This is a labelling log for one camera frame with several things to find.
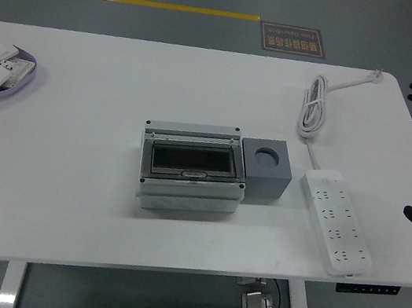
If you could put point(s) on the grey cube with round hole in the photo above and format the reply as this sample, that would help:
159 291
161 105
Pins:
266 176

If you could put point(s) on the white many-hole socket panel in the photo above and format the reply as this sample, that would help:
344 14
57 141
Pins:
15 68

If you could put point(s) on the brown floor sign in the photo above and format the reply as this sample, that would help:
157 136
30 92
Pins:
293 39

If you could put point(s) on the white power strip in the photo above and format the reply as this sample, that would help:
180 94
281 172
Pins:
337 225

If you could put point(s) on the black table control panel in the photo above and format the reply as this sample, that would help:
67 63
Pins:
367 289

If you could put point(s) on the purple tray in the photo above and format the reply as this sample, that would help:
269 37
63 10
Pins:
22 84

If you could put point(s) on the metal bracket under table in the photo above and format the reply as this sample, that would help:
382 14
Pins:
251 281

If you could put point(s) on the grey enclosure box with lid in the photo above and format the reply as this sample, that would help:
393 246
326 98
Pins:
187 194

